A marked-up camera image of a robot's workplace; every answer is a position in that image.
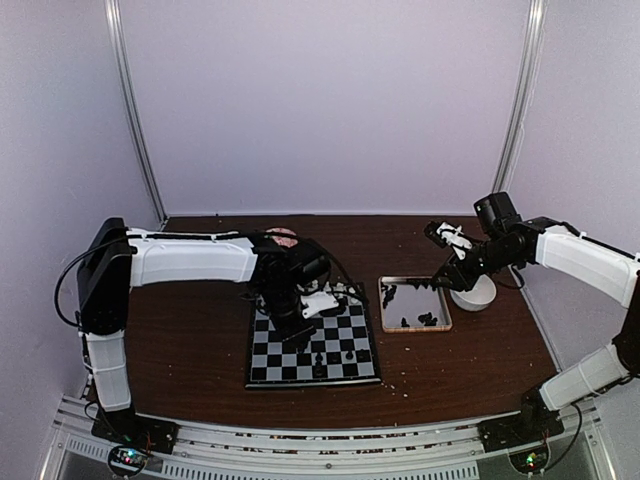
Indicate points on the red patterned bowl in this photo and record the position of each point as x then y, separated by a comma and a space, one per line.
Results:
284, 237

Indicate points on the left aluminium corner post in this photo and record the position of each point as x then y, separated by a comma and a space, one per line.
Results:
118, 42

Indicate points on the right aluminium corner post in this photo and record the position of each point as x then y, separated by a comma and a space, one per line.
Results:
523, 95

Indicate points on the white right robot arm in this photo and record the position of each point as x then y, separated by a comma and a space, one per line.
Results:
613, 274

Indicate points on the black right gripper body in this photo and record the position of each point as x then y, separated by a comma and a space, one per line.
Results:
494, 257

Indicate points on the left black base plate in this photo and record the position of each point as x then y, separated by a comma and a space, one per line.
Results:
132, 453

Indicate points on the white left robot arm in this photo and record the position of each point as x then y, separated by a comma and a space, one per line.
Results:
121, 259

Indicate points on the black and white chessboard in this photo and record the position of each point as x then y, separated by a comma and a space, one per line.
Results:
273, 365

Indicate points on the aluminium corner post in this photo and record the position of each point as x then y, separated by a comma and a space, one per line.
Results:
523, 95
118, 42

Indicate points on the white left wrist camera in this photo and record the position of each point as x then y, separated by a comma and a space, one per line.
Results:
321, 304

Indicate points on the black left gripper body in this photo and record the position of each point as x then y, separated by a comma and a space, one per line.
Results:
277, 304

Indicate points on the wooden rimmed metal tray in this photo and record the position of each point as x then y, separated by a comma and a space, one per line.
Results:
409, 304

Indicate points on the white ceramic bowl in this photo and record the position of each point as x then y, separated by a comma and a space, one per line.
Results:
478, 298

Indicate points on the black chess king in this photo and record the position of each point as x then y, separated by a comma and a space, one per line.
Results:
319, 370

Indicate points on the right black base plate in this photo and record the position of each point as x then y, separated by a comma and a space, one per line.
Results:
527, 446

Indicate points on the aluminium front rail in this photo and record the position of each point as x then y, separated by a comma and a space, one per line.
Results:
444, 450

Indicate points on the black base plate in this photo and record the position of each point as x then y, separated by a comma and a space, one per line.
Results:
132, 453
527, 446

